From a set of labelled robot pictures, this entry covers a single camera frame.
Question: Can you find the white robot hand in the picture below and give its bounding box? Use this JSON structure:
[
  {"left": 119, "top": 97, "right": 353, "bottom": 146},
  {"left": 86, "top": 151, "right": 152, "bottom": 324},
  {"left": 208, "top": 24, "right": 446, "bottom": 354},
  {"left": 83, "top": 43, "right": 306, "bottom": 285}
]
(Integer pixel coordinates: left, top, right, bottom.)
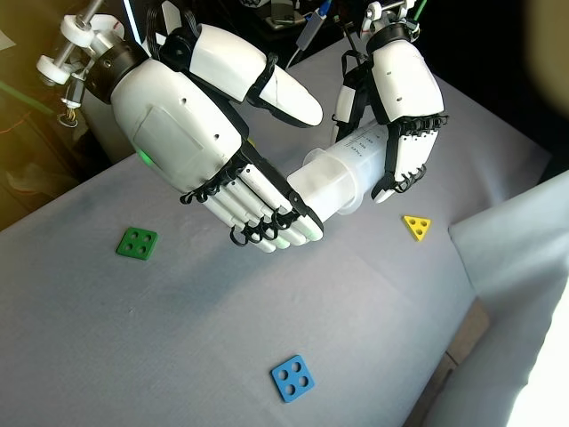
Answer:
[
  {"left": 331, "top": 37, "right": 450, "bottom": 205},
  {"left": 110, "top": 24, "right": 325, "bottom": 254}
]

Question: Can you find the large clear plastic syringe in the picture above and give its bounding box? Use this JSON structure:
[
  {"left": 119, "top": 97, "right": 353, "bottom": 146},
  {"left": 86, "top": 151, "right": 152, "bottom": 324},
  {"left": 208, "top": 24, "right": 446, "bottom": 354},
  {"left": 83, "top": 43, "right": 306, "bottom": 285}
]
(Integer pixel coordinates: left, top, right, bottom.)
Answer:
[{"left": 286, "top": 118, "right": 393, "bottom": 223}]

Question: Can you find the green square block with holes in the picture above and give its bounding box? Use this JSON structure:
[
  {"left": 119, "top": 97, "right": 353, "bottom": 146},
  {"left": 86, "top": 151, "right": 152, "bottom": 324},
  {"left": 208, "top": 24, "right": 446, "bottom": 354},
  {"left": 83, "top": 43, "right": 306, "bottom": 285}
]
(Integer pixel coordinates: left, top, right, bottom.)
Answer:
[{"left": 116, "top": 227, "right": 159, "bottom": 262}]

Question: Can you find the yellow triangle block with holes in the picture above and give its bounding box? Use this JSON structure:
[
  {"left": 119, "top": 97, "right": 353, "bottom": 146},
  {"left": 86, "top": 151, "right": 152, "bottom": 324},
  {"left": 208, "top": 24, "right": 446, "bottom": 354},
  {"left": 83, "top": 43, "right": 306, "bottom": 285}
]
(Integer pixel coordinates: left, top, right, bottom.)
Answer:
[{"left": 402, "top": 214, "right": 432, "bottom": 242}]

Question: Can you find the grey table cloth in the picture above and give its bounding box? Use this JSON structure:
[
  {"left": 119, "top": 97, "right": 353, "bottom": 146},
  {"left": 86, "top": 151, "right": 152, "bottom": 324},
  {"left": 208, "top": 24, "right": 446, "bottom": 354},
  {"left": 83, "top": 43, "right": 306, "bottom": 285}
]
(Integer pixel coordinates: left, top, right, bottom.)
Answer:
[{"left": 0, "top": 42, "right": 569, "bottom": 427}]

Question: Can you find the blue square block with holes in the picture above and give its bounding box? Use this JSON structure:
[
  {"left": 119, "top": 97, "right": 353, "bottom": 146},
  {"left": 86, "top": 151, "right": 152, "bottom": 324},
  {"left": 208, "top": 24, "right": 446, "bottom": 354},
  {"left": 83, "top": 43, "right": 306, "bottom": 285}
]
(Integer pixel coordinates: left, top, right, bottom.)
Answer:
[{"left": 269, "top": 354, "right": 317, "bottom": 404}]

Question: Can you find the grey cable adapter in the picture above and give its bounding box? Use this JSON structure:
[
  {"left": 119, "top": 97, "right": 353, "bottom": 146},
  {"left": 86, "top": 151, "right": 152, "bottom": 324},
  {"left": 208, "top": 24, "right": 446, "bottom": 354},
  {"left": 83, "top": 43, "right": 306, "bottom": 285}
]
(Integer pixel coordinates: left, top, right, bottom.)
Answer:
[{"left": 295, "top": 11, "right": 325, "bottom": 50}]

